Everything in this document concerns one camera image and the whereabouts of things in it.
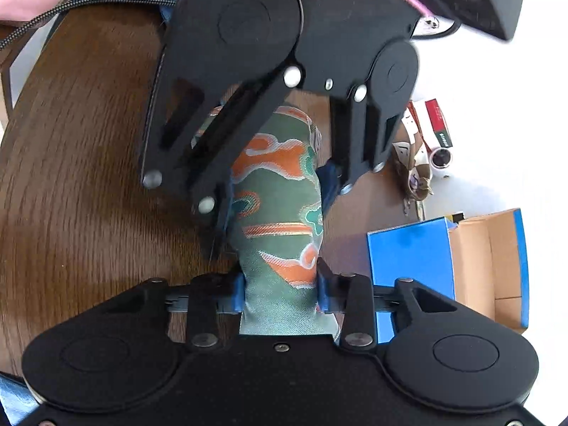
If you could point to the blue cardboard box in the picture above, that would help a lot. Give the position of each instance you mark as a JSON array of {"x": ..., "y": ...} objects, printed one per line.
[{"x": 412, "y": 257}]

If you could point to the small white camera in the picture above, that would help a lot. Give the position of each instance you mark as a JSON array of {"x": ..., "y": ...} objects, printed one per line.
[{"x": 441, "y": 159}]

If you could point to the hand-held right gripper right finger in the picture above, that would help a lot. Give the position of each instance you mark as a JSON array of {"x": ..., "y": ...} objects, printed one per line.
[{"x": 323, "y": 295}]

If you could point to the red and white box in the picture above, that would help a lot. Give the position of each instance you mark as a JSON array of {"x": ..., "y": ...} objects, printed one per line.
[{"x": 417, "y": 120}]

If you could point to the yellow box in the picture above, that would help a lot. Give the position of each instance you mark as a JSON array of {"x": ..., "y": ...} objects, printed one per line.
[{"x": 454, "y": 218}]

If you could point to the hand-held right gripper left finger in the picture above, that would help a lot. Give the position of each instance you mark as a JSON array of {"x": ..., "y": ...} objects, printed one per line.
[{"x": 237, "y": 295}]

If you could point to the green patterned shopping bag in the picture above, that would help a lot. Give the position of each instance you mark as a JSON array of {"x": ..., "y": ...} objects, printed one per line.
[{"x": 279, "y": 213}]

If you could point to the metal keys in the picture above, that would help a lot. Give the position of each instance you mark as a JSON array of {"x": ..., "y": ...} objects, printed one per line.
[{"x": 406, "y": 206}]

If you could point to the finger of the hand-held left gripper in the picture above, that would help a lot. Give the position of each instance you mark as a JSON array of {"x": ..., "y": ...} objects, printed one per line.
[
  {"x": 355, "y": 151},
  {"x": 213, "y": 182}
]

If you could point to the brown checkered pouch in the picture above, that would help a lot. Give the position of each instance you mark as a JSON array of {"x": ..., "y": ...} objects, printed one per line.
[{"x": 417, "y": 182}]

